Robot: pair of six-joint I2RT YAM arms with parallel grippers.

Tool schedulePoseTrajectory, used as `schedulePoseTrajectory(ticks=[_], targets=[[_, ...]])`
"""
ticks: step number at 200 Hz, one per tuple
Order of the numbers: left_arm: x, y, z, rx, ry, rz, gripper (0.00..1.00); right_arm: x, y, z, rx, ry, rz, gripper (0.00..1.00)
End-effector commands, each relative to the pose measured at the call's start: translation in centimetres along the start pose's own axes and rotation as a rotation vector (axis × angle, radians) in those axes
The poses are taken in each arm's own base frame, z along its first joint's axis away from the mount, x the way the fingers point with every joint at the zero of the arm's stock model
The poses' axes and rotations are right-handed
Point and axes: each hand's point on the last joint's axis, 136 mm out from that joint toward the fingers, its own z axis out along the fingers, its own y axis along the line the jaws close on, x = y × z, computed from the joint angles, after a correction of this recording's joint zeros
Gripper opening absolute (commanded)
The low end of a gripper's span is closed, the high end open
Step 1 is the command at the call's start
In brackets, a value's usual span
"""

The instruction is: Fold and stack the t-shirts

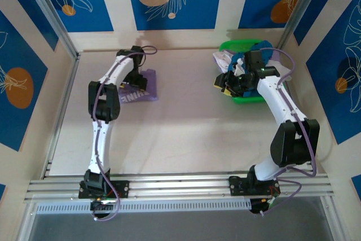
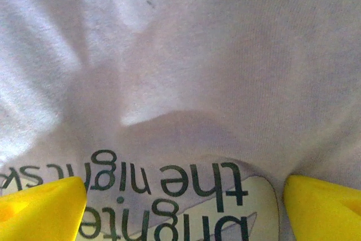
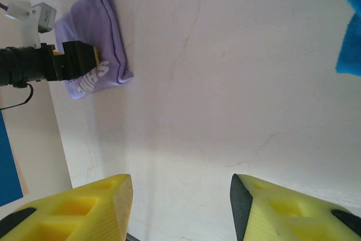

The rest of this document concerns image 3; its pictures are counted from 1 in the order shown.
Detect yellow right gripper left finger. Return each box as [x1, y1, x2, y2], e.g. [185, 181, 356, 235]
[0, 173, 133, 241]

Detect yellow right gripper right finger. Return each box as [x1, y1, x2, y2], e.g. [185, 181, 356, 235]
[230, 173, 361, 241]

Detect purple t-shirt with white print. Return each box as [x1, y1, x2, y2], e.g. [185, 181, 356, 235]
[53, 0, 135, 101]

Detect blue t-shirt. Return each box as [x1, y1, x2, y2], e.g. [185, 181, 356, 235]
[334, 0, 361, 77]

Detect thin black cable loop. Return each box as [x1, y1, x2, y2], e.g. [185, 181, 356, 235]
[0, 82, 34, 111]

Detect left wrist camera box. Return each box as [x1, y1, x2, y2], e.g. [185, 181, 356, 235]
[5, 2, 57, 49]

